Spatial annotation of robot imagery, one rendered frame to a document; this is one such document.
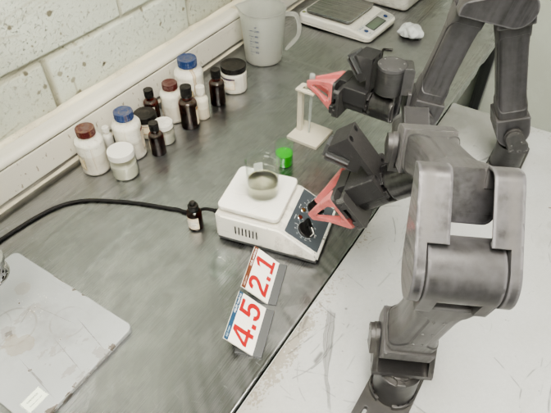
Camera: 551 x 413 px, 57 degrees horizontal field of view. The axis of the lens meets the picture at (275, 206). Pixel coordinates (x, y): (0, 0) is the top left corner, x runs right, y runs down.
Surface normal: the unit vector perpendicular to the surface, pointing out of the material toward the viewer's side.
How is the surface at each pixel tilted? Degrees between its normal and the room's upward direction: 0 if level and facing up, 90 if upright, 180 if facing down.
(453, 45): 92
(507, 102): 81
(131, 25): 90
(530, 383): 0
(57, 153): 90
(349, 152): 91
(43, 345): 0
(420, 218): 39
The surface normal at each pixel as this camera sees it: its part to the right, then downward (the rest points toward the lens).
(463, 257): -0.05, -0.41
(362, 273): 0.00, -0.71
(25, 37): 0.84, 0.38
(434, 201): -0.08, -0.11
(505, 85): -0.16, 0.71
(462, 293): -0.12, 0.52
